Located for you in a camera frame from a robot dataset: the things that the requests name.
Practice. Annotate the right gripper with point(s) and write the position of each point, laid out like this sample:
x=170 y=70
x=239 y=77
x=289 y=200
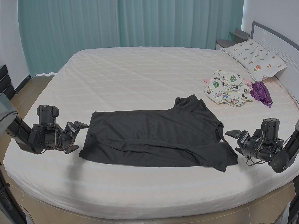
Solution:
x=251 y=147

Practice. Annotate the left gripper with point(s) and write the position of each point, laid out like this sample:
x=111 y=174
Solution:
x=63 y=139

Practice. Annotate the black T-shirt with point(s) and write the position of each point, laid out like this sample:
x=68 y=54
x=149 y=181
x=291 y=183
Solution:
x=151 y=134

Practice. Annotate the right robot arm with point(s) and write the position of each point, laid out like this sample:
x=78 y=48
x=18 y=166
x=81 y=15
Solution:
x=282 y=157

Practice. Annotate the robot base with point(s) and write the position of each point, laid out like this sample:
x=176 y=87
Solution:
x=286 y=215

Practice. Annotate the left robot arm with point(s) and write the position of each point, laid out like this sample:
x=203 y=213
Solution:
x=23 y=134

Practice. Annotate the bed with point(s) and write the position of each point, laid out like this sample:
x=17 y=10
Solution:
x=140 y=66

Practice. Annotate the white printed pyjama top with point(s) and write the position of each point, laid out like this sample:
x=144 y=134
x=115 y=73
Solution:
x=224 y=90

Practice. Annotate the purple garment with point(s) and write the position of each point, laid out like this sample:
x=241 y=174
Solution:
x=261 y=92

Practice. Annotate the pink garment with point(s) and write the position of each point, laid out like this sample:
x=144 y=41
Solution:
x=247 y=82

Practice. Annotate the white printed pillow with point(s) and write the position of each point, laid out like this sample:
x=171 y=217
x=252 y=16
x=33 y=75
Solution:
x=255 y=56

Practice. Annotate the dark grey chest of drawers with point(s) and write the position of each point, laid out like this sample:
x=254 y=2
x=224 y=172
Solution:
x=5 y=83

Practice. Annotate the grey bedside table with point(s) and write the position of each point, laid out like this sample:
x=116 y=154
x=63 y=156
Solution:
x=224 y=43

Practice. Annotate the blue-green curtain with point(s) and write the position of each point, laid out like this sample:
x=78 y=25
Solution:
x=70 y=20
x=175 y=15

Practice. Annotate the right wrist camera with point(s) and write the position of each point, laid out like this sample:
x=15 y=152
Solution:
x=258 y=134

